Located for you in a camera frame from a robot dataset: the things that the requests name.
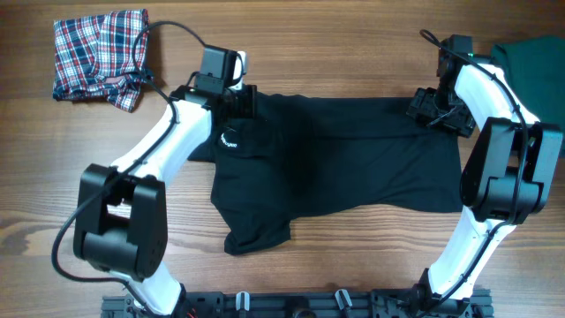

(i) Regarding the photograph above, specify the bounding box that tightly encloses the black garment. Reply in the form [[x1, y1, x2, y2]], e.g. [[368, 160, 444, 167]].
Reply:
[[192, 94, 462, 255]]

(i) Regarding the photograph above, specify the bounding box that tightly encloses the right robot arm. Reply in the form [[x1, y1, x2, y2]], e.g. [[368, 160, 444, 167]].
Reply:
[[404, 29, 563, 317]]

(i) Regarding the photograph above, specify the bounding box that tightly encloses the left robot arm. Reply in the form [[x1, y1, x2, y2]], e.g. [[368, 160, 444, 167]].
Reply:
[[73, 45, 257, 317]]

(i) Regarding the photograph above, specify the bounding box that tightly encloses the dark green folded garment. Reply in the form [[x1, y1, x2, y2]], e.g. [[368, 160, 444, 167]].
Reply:
[[489, 35, 565, 159]]

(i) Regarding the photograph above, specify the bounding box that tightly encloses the plaid folded cloth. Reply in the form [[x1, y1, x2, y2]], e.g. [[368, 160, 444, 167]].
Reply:
[[52, 9, 149, 112]]

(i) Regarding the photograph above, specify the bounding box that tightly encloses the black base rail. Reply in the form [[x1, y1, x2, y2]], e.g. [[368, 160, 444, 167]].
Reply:
[[100, 289, 494, 318]]

